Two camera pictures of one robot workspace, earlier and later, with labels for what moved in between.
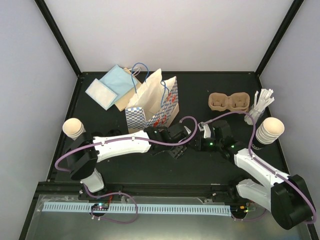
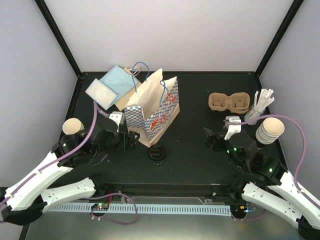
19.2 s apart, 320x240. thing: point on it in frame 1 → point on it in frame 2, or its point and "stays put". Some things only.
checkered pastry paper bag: [153, 103] stays put
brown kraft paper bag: [122, 103] stays put
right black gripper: [199, 145] → [209, 140]
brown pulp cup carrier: [237, 101] stays put
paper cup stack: [269, 130] stays put
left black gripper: [177, 153] → [132, 141]
